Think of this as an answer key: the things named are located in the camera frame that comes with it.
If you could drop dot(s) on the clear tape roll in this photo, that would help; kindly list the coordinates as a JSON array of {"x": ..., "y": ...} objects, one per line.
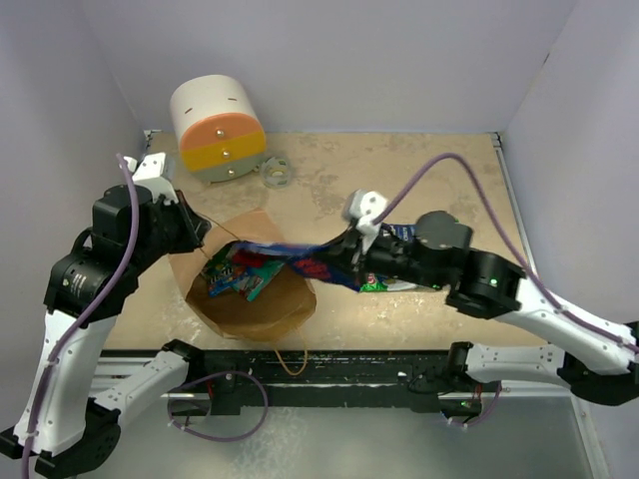
[{"x": 276, "y": 173}]

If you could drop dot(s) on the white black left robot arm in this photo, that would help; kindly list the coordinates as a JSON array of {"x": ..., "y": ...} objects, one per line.
[{"x": 65, "y": 430}]

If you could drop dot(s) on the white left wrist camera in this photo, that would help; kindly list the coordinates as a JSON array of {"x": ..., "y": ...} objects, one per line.
[{"x": 154, "y": 172}]

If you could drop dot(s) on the green white snack packet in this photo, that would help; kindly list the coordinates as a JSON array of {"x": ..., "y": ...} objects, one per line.
[{"x": 380, "y": 283}]

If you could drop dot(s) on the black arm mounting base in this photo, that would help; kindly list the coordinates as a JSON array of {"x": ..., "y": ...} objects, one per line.
[{"x": 422, "y": 381}]

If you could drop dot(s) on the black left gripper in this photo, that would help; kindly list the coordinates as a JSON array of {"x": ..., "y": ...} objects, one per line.
[{"x": 195, "y": 227}]

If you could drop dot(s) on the white cylindrical mini drawer cabinet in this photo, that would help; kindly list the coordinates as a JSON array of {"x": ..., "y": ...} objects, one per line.
[{"x": 219, "y": 135}]

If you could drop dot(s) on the blue white chips bag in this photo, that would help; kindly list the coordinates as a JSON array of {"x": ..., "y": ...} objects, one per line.
[{"x": 401, "y": 231}]

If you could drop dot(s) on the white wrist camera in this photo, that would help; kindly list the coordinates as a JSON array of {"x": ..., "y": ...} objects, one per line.
[
  {"x": 363, "y": 208},
  {"x": 154, "y": 172}
]

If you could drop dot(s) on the aluminium frame rail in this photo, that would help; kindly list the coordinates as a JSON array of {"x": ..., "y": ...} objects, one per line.
[{"x": 328, "y": 168}]

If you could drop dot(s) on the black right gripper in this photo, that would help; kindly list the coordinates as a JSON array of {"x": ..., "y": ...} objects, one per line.
[{"x": 360, "y": 258}]

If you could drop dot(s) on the brown paper bag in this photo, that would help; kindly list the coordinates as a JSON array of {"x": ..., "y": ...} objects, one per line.
[{"x": 288, "y": 301}]

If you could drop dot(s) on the red blue snack packet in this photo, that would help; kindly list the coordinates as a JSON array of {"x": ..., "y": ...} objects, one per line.
[{"x": 305, "y": 260}]

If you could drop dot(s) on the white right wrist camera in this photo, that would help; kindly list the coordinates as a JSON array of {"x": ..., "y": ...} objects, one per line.
[{"x": 363, "y": 208}]

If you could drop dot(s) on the teal snack packet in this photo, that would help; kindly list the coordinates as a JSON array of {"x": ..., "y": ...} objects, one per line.
[{"x": 256, "y": 278}]

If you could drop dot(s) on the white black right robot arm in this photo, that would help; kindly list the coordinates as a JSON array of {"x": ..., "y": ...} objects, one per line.
[{"x": 583, "y": 353}]

